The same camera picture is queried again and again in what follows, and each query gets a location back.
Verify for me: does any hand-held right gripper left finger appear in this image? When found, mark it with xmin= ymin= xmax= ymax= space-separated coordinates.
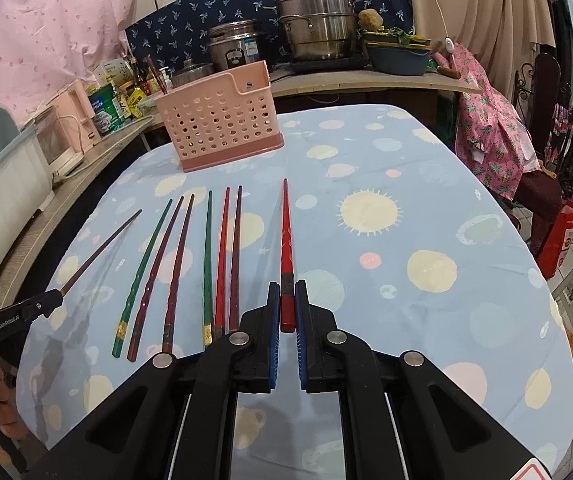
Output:
xmin=26 ymin=281 xmax=282 ymax=480

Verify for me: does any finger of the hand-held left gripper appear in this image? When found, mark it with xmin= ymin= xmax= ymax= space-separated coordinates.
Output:
xmin=21 ymin=291 xmax=63 ymax=318

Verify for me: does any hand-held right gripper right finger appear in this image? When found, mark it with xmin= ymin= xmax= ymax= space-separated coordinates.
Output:
xmin=294 ymin=280 xmax=557 ymax=480

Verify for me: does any dark brown chopstick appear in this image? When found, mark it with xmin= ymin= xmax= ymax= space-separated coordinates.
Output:
xmin=60 ymin=209 xmax=143 ymax=295

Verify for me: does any maroon chopstick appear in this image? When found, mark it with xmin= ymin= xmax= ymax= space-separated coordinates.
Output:
xmin=229 ymin=185 xmax=244 ymax=333
xmin=162 ymin=193 xmax=196 ymax=354
xmin=126 ymin=195 xmax=185 ymax=363

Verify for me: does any red chopstick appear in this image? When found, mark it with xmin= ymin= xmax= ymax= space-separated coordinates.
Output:
xmin=214 ymin=186 xmax=230 ymax=341
xmin=279 ymin=178 xmax=295 ymax=333

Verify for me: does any green chopstick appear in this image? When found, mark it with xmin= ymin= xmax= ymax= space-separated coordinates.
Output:
xmin=111 ymin=198 xmax=174 ymax=359
xmin=203 ymin=190 xmax=214 ymax=348

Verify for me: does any pink perforated utensil basket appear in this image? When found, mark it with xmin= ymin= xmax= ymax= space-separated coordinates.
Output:
xmin=155 ymin=60 xmax=285 ymax=173

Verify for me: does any woodgrain side counter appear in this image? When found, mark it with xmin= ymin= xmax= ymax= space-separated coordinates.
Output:
xmin=0 ymin=112 xmax=157 ymax=311

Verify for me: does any blue dotted tablecloth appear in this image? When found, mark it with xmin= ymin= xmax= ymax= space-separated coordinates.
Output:
xmin=16 ymin=104 xmax=573 ymax=480

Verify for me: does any white blender with clear jar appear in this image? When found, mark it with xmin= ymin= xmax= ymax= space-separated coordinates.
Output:
xmin=34 ymin=107 xmax=84 ymax=176

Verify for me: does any pink electric kettle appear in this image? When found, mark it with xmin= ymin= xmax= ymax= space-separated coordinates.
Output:
xmin=49 ymin=80 xmax=102 ymax=141

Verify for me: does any green milk powder can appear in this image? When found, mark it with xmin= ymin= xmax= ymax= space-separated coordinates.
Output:
xmin=88 ymin=84 xmax=126 ymax=133

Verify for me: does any yellow snack packet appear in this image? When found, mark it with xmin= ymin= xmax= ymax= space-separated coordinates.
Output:
xmin=121 ymin=87 xmax=147 ymax=116

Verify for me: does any white green carton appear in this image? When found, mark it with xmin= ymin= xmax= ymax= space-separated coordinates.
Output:
xmin=94 ymin=59 xmax=130 ymax=86

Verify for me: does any grey back countertop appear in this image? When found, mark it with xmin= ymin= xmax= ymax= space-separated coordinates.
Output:
xmin=266 ymin=60 xmax=483 ymax=98

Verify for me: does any small pot with glass lid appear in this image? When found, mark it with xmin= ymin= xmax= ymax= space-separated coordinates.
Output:
xmin=171 ymin=59 xmax=216 ymax=88

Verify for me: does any pink dotted sheet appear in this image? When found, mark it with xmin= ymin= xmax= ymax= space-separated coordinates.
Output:
xmin=0 ymin=0 xmax=142 ymax=126

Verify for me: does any black induction cooker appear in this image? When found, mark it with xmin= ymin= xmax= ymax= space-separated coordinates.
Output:
xmin=271 ymin=55 xmax=370 ymax=73

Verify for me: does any dark iron chair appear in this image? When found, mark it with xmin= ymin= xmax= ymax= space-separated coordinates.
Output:
xmin=514 ymin=52 xmax=573 ymax=256

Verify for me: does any red bag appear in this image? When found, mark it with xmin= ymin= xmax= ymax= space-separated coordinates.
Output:
xmin=537 ymin=157 xmax=573 ymax=281

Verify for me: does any pink pineapple print garment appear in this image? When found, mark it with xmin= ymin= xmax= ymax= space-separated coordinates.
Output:
xmin=449 ymin=42 xmax=540 ymax=203

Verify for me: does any steel rice cooker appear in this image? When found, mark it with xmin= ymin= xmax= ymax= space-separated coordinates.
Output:
xmin=208 ymin=20 xmax=267 ymax=72

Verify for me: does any blue plastic basin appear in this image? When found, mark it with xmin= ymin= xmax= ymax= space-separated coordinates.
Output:
xmin=365 ymin=42 xmax=432 ymax=75

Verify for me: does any large steel steamer pot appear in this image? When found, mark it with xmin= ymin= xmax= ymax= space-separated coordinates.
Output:
xmin=266 ymin=0 xmax=370 ymax=61

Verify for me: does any yellow-green basin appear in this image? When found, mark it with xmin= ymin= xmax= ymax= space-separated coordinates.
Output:
xmin=363 ymin=30 xmax=431 ymax=48

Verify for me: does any navy printed cloth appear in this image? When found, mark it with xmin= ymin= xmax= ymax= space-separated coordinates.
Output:
xmin=125 ymin=0 xmax=415 ymax=73

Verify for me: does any tan loofah sponge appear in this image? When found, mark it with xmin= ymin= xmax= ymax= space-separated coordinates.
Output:
xmin=358 ymin=8 xmax=386 ymax=32

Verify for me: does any beige curtain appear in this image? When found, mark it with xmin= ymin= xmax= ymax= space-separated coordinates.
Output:
xmin=404 ymin=0 xmax=567 ymax=116

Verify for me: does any white cord with switch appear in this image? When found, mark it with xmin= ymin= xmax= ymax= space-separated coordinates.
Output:
xmin=418 ymin=0 xmax=455 ymax=56

